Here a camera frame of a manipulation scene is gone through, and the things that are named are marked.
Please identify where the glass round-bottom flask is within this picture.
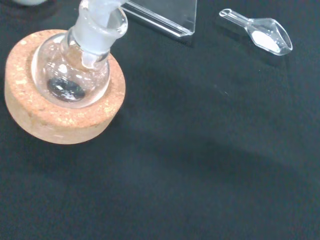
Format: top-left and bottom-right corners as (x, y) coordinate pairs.
(31, 4), (129, 110)

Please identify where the black cloth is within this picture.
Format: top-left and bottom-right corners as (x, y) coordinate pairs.
(0, 0), (320, 240)

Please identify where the glass weighing funnel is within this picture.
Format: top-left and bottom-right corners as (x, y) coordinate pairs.
(219, 8), (294, 57)

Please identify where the clear acrylic funnel stand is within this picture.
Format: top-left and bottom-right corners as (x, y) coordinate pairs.
(121, 0), (199, 39)

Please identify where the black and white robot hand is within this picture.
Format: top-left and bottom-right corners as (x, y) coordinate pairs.
(11, 0), (56, 7)

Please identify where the cork ring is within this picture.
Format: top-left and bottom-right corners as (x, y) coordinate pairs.
(4, 29), (127, 146)

